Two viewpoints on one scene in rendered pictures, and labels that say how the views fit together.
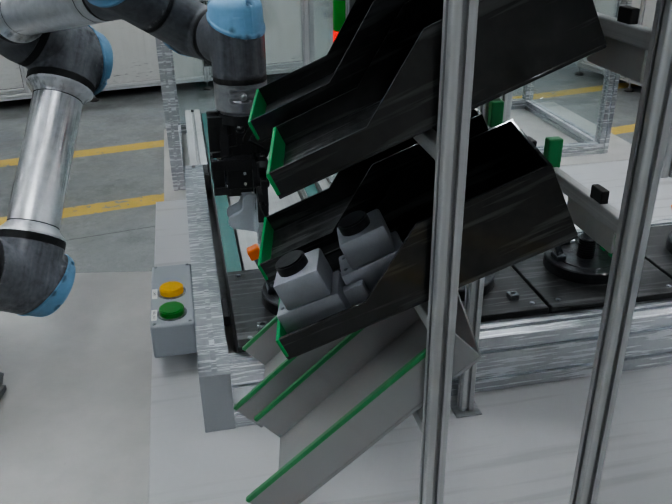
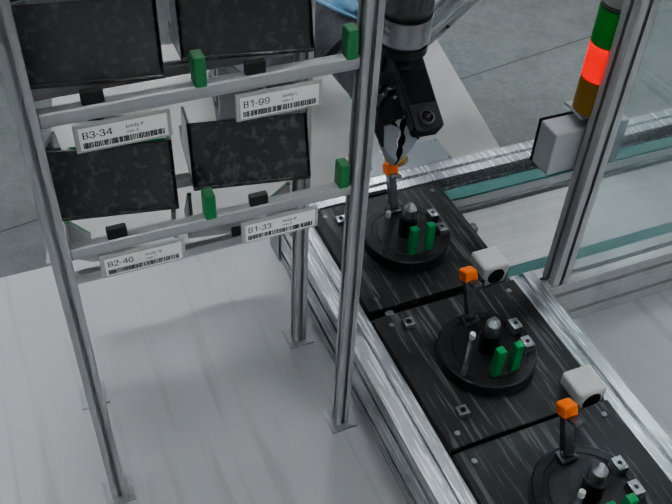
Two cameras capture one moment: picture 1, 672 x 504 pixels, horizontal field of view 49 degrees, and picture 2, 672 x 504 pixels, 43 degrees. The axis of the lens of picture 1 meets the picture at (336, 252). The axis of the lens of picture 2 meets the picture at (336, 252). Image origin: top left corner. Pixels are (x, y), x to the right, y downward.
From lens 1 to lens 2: 1.19 m
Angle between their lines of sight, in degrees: 62
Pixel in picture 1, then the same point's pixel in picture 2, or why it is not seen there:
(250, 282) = (422, 200)
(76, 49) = not seen: outside the picture
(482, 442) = (289, 434)
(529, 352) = (398, 450)
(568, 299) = (478, 472)
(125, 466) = not seen: hidden behind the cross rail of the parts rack
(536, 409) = (352, 484)
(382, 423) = not seen: hidden behind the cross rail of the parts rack
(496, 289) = (478, 398)
